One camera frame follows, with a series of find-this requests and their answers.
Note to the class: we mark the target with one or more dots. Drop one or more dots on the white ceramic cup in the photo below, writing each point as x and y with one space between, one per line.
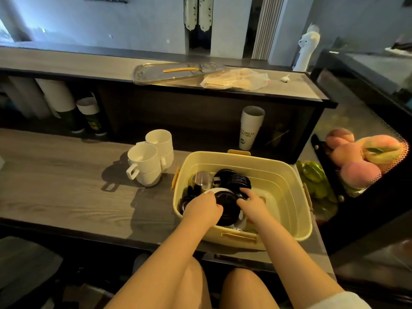
143 159
149 180
159 139
167 159

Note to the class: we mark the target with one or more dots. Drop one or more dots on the grey seat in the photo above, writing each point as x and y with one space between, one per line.
25 267

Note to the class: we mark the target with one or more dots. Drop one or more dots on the stack of black saucers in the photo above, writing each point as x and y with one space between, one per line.
233 181

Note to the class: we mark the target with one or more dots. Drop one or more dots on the person's left thumb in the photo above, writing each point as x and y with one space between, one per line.
218 211

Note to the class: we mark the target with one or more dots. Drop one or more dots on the white plate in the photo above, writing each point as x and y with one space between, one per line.
240 220

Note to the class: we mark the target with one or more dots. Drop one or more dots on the dark wooden bar counter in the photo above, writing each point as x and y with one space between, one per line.
193 115

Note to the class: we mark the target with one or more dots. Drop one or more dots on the person's leg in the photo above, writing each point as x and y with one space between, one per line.
194 286
246 291

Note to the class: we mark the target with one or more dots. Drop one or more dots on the clear glass tray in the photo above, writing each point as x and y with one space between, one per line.
151 73

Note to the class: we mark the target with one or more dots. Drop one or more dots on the green fruits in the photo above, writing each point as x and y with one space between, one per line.
313 176

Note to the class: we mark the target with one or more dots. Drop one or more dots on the black cups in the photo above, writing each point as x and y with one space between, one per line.
186 201

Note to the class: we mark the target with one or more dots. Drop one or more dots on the person's right forearm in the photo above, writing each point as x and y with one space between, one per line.
289 260

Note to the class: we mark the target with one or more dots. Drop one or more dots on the small white crumpled object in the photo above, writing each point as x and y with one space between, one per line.
285 79

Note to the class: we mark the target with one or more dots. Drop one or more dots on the person's right leg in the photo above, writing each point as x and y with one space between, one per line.
246 291

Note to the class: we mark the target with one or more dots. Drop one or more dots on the person's left hand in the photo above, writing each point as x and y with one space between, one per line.
201 210

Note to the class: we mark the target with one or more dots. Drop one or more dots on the person's left leg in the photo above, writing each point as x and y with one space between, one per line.
194 286

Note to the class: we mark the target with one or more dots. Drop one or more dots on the black saucer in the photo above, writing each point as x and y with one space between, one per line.
229 205

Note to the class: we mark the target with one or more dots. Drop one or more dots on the stack of white paper cups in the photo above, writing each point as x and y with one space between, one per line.
251 125

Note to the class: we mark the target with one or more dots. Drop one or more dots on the person's right hand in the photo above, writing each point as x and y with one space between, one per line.
256 209

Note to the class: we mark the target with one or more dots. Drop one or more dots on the sleeve of white paper cups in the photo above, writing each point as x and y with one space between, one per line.
91 115
29 96
58 96

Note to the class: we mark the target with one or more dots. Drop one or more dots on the steel cup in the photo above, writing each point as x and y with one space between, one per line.
202 180

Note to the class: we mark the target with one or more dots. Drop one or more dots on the patterned door curtain panel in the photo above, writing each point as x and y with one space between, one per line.
206 11
191 11

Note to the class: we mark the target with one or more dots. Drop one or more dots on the plastic bag of bread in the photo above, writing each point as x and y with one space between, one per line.
235 79

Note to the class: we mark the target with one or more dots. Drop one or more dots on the person's white sleeve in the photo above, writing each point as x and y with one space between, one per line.
341 301

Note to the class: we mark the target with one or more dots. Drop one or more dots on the yellow plastic tub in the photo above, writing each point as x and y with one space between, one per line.
280 196

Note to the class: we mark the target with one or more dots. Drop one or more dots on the person's left forearm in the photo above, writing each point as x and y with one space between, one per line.
167 263

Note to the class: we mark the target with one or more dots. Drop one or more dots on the white folding door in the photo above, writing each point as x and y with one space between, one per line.
267 27

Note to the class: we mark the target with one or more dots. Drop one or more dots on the person's right thumb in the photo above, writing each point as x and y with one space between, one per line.
242 203

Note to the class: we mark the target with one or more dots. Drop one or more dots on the white alpaca plush toy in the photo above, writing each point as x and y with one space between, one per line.
305 48

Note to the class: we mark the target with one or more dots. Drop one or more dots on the pink peach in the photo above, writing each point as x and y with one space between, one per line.
383 146
346 154
338 138
360 173

